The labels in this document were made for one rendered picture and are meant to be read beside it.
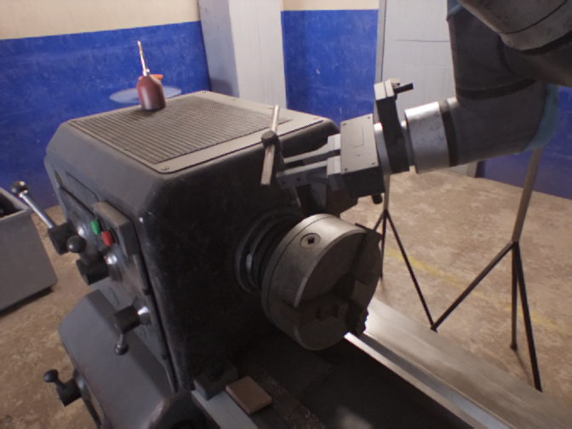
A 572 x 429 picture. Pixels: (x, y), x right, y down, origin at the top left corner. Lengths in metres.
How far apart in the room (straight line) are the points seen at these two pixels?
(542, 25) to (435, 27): 3.59
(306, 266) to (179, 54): 3.88
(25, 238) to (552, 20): 2.71
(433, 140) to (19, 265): 2.60
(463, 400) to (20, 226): 2.42
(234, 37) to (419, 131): 3.66
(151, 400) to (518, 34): 0.93
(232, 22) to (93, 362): 3.40
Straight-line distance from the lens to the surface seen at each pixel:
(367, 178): 0.55
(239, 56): 4.19
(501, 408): 1.01
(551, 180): 3.87
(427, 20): 4.01
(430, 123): 0.57
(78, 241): 0.86
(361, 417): 1.07
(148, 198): 0.73
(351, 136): 0.61
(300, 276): 0.70
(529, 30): 0.40
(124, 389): 1.11
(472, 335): 2.37
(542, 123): 0.58
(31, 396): 2.43
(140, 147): 0.88
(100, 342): 1.24
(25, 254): 2.88
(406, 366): 1.02
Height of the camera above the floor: 1.60
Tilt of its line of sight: 29 degrees down
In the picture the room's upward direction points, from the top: 4 degrees counter-clockwise
